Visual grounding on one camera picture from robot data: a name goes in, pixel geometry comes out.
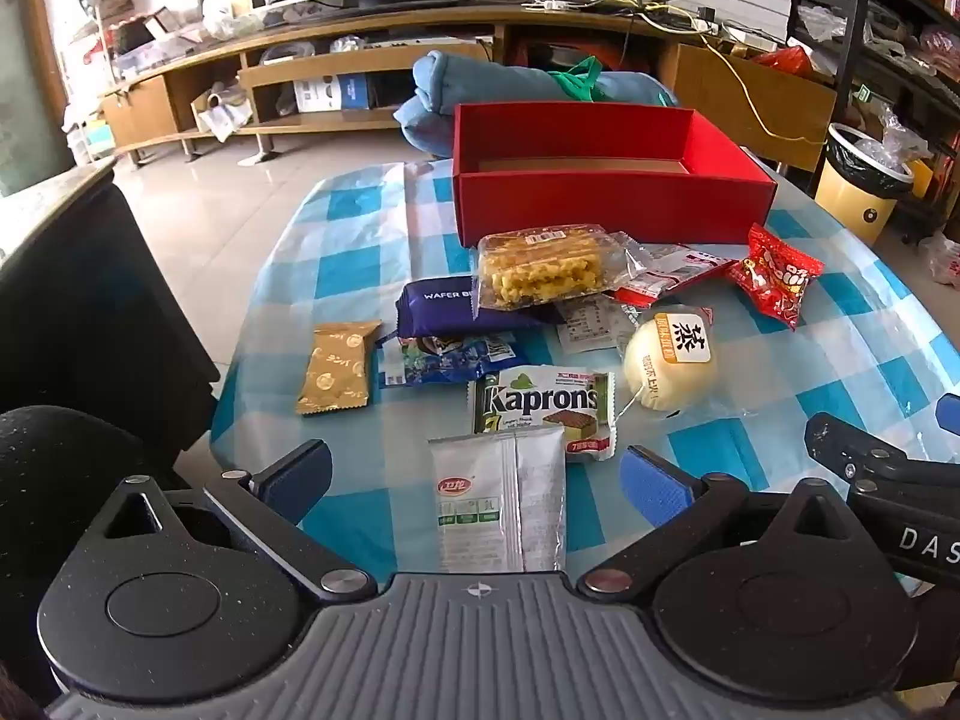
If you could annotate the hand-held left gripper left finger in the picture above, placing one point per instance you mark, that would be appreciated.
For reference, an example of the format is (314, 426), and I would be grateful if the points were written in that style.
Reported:
(300, 476)

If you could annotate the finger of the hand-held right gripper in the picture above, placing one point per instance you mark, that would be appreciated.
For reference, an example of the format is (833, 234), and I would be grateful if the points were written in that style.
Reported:
(949, 411)
(847, 450)

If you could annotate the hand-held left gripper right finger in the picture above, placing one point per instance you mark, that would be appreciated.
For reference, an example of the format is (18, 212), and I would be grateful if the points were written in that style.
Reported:
(652, 484)

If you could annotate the gold foil snack packet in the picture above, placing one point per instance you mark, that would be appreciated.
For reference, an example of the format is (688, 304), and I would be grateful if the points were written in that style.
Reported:
(334, 367)

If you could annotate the round white bun packet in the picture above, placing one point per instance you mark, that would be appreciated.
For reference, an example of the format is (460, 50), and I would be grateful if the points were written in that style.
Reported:
(667, 360)

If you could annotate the green and white wafer packet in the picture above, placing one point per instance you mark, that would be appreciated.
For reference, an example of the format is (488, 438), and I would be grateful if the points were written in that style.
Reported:
(540, 397)

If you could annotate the white and grey snack packet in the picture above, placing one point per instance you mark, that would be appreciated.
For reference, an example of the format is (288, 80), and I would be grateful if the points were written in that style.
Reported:
(487, 495)

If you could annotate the red snack packet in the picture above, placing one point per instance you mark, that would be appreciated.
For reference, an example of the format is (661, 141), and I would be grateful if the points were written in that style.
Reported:
(776, 277)

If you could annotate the clear packet of yellow crisps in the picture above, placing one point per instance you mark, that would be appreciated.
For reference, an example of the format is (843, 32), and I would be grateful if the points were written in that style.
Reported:
(540, 270)

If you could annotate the red cardboard box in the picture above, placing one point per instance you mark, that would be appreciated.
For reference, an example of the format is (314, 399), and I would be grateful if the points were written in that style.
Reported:
(600, 202)

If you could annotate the white plastic bag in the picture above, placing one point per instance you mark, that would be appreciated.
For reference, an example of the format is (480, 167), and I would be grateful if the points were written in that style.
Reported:
(943, 259)

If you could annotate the clear packet with paper label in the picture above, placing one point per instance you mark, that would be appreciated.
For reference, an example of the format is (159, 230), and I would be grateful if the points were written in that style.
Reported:
(592, 326)

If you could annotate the blue candy packet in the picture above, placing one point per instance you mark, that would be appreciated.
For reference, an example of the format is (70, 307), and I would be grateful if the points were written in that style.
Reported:
(450, 356)

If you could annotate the red and white flat packet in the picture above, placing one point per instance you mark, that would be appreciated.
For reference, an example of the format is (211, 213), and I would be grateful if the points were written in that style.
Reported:
(667, 270)

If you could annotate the dark blue wafer packet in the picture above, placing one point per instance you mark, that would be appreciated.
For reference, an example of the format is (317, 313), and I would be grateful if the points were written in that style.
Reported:
(435, 304)

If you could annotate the blue checkered tablecloth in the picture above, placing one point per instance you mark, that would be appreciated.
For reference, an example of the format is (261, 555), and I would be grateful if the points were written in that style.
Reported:
(360, 255)

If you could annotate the yellow trash bin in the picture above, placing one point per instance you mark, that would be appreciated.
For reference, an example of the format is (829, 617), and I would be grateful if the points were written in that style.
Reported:
(855, 195)

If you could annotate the black chair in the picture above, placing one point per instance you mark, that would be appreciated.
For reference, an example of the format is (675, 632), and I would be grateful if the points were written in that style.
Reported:
(90, 300)

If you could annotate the open box with papers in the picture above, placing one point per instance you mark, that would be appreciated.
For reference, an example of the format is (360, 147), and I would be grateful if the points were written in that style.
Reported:
(221, 116)

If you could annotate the white and blue carton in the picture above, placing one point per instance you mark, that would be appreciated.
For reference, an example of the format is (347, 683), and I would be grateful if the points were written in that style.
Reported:
(330, 92)

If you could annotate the red plastic bag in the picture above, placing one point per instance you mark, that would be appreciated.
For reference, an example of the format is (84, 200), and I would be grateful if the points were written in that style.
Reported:
(784, 60)

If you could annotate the black shelf rack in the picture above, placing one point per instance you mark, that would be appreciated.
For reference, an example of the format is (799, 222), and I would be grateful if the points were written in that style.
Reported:
(855, 30)

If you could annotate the blue cushion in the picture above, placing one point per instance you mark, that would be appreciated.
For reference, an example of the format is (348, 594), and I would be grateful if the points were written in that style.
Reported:
(480, 82)

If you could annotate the wooden television stand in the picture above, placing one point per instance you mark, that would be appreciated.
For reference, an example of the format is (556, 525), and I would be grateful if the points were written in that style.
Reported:
(315, 37)

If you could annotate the white power strip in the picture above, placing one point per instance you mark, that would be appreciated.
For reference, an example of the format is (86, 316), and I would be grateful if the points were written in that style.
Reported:
(551, 4)

